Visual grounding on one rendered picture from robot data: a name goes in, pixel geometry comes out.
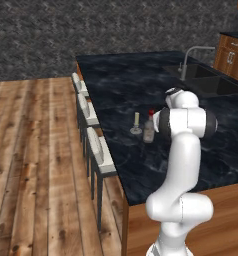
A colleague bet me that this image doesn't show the pale candle on grey holder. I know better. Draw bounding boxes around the pale candle on grey holder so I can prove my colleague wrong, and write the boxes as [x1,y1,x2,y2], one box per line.
[129,111,143,136]

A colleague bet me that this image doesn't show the clear liquor bottle red cap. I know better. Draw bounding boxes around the clear liquor bottle red cap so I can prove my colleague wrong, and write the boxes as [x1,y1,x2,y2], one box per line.
[142,109,156,144]

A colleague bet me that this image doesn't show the white bar stool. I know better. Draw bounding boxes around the white bar stool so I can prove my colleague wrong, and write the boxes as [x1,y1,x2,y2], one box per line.
[76,92,101,153]
[71,72,90,101]
[86,126,118,232]

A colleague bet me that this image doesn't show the grey sink tap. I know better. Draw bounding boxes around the grey sink tap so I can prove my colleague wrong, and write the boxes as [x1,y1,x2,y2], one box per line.
[177,45,216,82]

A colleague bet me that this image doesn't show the black sink basin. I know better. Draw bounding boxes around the black sink basin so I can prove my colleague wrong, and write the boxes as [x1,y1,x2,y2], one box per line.
[162,63,238,99]

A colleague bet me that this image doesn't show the wooden kitchen island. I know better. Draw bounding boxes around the wooden kitchen island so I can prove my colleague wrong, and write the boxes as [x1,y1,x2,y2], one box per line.
[75,50,238,256]

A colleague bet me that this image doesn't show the wooden base cupboards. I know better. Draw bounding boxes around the wooden base cupboards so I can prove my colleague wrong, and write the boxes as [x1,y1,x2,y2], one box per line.
[212,31,238,85]

